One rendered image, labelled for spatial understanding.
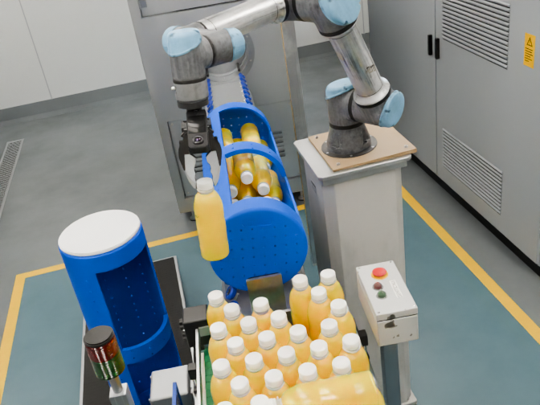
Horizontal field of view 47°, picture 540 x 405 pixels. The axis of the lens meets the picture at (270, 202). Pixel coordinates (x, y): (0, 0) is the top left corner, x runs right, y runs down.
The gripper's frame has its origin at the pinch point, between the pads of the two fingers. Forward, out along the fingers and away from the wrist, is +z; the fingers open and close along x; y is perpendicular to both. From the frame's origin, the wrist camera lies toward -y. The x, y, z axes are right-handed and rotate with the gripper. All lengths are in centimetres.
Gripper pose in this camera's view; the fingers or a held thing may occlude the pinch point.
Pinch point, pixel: (204, 182)
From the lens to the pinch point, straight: 149.5
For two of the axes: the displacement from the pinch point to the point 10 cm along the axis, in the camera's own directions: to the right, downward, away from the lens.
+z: 0.9, 9.0, 4.2
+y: -1.3, -4.1, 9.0
